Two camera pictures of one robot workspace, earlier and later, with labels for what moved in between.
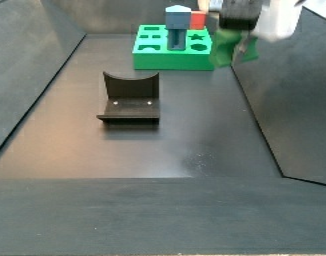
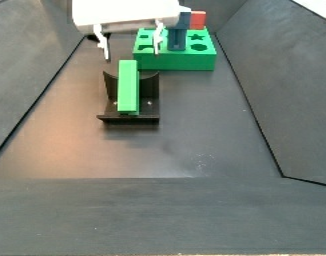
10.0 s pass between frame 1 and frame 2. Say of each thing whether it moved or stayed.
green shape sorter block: stayed
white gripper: moved
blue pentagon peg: stayed
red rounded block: stayed
